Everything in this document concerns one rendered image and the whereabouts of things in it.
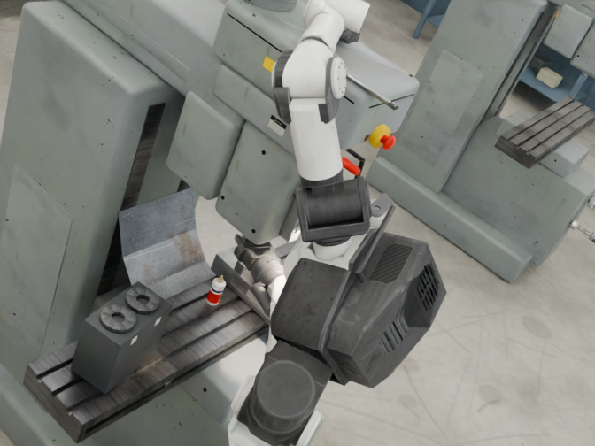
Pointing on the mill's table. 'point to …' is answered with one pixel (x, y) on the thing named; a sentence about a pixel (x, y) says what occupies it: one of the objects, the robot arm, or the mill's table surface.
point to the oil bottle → (216, 291)
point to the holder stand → (119, 336)
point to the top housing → (244, 58)
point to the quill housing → (258, 187)
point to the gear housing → (252, 106)
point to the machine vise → (237, 279)
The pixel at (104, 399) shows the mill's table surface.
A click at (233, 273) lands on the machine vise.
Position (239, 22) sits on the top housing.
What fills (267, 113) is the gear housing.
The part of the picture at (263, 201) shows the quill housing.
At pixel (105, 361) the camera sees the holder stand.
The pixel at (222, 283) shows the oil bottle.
